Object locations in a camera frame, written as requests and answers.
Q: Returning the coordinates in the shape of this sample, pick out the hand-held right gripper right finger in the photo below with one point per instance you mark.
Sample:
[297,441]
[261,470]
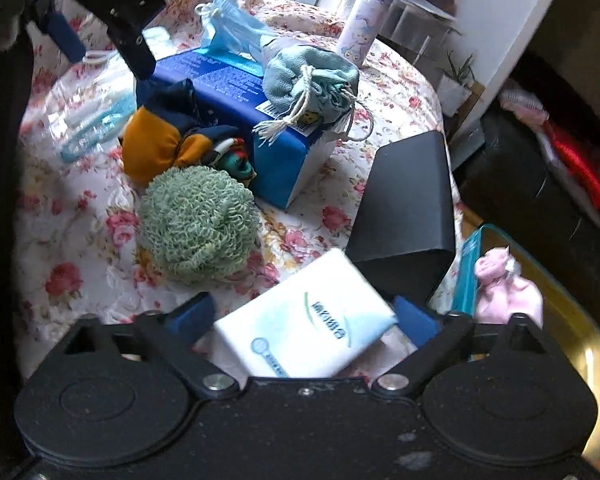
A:
[416,320]

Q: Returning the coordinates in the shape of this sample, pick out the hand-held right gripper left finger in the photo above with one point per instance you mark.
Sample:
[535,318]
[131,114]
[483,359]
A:
[192,312]

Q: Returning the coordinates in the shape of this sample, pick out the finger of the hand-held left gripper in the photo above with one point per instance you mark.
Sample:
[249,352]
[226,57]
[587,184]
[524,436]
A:
[132,47]
[62,35]

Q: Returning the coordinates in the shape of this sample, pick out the clear plastic packet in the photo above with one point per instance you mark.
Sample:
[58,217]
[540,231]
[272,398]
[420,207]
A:
[95,115]

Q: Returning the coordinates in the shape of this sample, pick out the green bath loofah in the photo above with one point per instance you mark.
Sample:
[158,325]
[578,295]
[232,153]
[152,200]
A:
[197,225]

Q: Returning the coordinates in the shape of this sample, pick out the yellow navy scarf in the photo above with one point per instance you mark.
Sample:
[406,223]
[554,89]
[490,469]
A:
[150,135]

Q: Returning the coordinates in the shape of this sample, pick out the gold metal tray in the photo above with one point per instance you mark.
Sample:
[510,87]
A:
[570,340]

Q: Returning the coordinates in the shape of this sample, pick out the pink soft cloth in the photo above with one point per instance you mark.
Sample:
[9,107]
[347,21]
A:
[505,290]

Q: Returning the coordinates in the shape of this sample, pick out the small white tissue packet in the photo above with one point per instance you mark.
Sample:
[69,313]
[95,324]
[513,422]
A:
[157,37]

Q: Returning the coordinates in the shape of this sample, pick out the blue tissue pack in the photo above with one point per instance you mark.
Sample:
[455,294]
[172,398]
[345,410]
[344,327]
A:
[220,80]

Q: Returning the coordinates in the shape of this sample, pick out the black glasses case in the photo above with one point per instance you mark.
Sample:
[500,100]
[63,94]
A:
[405,200]

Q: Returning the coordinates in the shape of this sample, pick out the floral tablecloth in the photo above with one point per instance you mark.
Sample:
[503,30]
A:
[80,220]

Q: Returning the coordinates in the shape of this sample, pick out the black ottoman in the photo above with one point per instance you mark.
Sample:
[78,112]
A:
[520,185]

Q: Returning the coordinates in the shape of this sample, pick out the red cloth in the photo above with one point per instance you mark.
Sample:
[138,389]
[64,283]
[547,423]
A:
[580,160]

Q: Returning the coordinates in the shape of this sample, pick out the purple water bottle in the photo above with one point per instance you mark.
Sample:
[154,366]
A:
[362,25]

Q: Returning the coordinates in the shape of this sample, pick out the small potted plant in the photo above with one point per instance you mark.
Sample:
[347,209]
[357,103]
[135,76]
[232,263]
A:
[455,90]

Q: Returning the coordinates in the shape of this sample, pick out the folded pink towels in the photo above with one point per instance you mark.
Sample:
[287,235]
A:
[525,102]

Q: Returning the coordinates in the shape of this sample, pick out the clear plastic box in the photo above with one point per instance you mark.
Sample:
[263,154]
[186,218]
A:
[410,25]

